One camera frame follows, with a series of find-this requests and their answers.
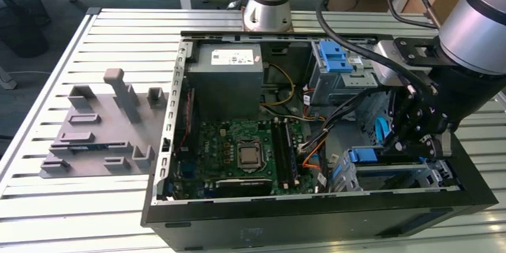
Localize blue data wire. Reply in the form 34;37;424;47
374;116;393;147

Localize green motherboard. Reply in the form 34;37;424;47
174;118;321;199

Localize white desk foot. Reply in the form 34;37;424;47
0;66;19;89

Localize grey power supply unit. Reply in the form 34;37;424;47
186;43;265;120

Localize orange wires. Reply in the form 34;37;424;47
302;150;321;171

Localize black camera bracket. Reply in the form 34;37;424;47
393;37;444;69

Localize black graphics card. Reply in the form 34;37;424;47
213;177;274;197

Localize CPU socket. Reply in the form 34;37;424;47
236;137;268;174

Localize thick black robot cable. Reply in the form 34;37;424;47
316;0;439;95

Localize black RAM stick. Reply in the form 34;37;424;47
284;119;301;185

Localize metal optical drive cage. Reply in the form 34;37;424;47
308;39;397;105

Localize grey parts rack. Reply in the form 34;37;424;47
38;68;172;179

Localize black PC case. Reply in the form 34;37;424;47
141;30;500;251

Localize black cable bundle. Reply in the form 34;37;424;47
300;88;392;159

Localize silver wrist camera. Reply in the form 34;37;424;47
374;41;413;88

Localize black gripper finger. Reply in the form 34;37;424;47
381;89;416;158
415;131;452;161

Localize yellow wires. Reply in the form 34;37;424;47
261;63;297;107

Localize silver CPU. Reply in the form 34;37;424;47
240;146;262;167

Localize blue plastic drive latch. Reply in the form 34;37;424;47
320;41;356;73

